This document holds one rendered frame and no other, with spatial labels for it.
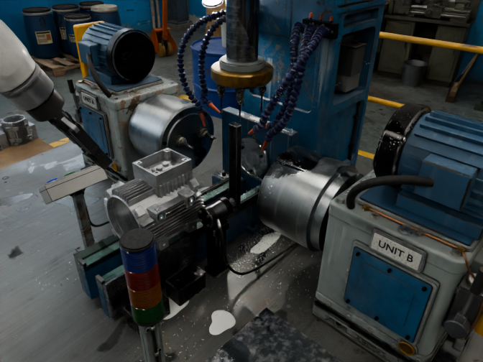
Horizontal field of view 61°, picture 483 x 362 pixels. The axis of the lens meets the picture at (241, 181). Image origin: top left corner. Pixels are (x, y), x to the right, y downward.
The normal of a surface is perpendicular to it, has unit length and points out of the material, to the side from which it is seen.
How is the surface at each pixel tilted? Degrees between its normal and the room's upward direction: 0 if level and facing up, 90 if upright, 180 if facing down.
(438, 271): 89
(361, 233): 89
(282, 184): 51
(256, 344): 0
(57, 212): 0
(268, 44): 90
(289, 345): 0
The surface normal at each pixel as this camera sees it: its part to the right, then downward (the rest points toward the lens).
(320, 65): -0.69, 0.37
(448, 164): 0.01, -0.85
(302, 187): -0.46, -0.36
